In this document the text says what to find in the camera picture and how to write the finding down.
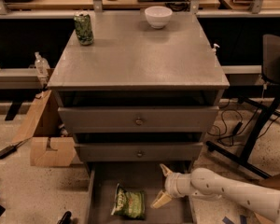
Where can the green soda can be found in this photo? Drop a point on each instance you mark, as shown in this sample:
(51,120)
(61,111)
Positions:
(83,28)

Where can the cardboard box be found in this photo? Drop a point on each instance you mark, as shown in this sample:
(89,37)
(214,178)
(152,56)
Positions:
(272,183)

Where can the white ceramic bowl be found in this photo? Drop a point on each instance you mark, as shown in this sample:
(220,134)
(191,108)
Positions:
(158,16)

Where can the grey top drawer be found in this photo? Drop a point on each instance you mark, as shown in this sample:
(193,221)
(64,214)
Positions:
(138,120)

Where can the grey drawer cabinet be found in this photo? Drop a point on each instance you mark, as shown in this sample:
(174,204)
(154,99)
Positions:
(131,64)

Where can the grey low shelf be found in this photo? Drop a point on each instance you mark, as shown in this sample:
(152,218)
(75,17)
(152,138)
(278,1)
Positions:
(21,78)

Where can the clear plastic bottle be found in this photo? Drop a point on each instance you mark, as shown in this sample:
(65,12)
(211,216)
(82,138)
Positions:
(41,64)

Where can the black power adapter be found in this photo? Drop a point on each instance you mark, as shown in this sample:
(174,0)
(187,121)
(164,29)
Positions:
(7,151)

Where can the black object bottom edge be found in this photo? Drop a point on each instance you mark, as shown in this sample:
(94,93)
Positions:
(66,218)

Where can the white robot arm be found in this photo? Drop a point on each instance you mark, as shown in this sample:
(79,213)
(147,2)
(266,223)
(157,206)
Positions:
(205,184)

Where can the green jalapeno chip bag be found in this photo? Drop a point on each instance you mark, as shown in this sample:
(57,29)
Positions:
(130,204)

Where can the wooden block with notch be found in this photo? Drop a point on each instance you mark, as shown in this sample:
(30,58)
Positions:
(52,151)

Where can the black stand with legs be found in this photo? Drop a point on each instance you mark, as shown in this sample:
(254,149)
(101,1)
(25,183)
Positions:
(270,72)

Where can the grey middle drawer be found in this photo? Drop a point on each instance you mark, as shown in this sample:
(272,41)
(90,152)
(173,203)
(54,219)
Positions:
(138,151)

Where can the grey open bottom drawer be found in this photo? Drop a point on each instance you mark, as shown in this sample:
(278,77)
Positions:
(133,176)

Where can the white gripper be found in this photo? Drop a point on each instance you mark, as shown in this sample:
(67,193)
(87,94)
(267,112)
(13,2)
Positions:
(172,186)

